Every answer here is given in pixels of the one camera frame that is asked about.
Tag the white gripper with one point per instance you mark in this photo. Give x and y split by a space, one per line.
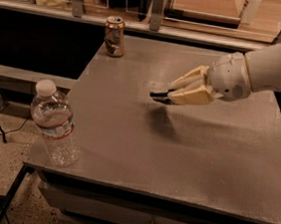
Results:
228 77

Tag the dark blue rxbar wrapper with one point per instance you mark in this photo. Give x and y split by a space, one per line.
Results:
161 97

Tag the clear plastic water bottle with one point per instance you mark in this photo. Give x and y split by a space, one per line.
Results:
53 117

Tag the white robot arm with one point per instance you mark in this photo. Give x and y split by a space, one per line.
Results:
264 69

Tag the white bottle on shelf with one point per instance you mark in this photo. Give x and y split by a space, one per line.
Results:
249 10

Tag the crushed gold soda can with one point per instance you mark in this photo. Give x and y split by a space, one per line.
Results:
114 36

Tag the black metal table leg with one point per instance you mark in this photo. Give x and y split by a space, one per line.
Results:
13 189

